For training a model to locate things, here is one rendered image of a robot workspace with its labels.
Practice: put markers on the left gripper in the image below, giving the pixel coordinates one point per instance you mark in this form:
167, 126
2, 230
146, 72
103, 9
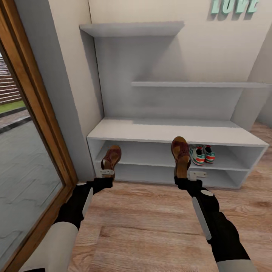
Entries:
104, 182

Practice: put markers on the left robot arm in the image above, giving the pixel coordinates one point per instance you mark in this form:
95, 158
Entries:
55, 250

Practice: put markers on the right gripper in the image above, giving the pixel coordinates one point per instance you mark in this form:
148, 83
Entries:
185, 184

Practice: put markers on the gym shoe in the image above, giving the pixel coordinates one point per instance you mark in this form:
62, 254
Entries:
210, 155
197, 155

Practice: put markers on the sandal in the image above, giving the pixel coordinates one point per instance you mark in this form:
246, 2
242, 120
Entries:
110, 160
180, 151

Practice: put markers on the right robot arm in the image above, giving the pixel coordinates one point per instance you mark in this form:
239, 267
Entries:
223, 236

